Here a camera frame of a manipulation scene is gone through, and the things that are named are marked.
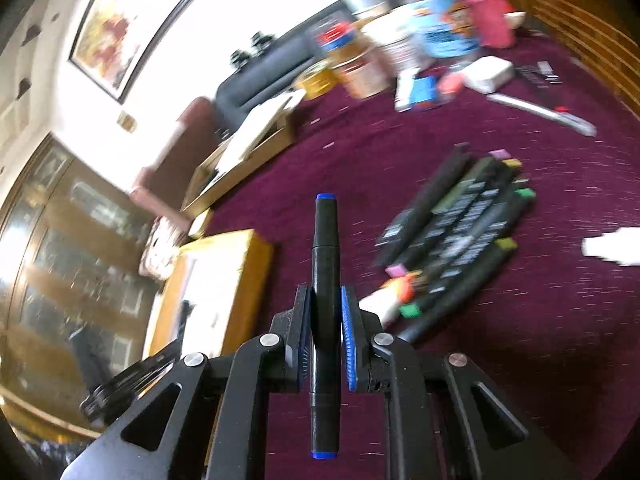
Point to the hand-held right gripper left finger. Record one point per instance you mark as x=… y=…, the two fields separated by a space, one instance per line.
x=301 y=340

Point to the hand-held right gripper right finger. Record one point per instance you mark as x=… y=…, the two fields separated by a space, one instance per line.
x=348 y=345

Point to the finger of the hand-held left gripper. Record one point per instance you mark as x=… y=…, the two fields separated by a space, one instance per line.
x=130 y=377

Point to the black marker blue caps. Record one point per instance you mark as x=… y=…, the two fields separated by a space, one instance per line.
x=325 y=260

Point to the pile of black markers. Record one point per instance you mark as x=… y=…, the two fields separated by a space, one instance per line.
x=460 y=230

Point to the white tube orange cap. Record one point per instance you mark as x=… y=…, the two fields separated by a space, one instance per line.
x=382 y=305

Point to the yellow cardboard box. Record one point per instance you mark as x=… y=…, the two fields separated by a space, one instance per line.
x=220 y=280

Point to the wooden glass display cabinet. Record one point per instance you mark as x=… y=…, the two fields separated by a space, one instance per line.
x=65 y=270

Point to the open cardboard box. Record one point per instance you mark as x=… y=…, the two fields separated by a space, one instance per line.
x=240 y=155

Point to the brown upholstered chair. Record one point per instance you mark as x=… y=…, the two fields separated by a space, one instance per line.
x=170 y=160

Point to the blue and white packet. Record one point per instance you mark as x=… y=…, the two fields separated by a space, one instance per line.
x=417 y=91

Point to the dark grey sofa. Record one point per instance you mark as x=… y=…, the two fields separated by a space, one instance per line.
x=270 y=65

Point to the small red orange item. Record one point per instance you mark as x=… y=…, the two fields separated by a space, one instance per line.
x=450 y=85

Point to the white plastic bottle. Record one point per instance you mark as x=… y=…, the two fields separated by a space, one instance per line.
x=612 y=247

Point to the clear jar red lid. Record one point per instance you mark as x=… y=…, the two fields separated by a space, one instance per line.
x=352 y=60

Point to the silver utility knife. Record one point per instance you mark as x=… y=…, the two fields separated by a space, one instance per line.
x=540 y=109

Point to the small white box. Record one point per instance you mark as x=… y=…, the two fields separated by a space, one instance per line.
x=487 y=74

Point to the black remote control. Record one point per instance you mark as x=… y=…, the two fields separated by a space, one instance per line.
x=537 y=72

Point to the blue labelled snack jar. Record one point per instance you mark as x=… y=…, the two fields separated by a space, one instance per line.
x=445 y=25

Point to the pink thermos bottle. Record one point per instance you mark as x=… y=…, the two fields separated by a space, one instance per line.
x=487 y=10

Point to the framed wall painting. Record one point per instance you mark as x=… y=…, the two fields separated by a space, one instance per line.
x=115 y=30

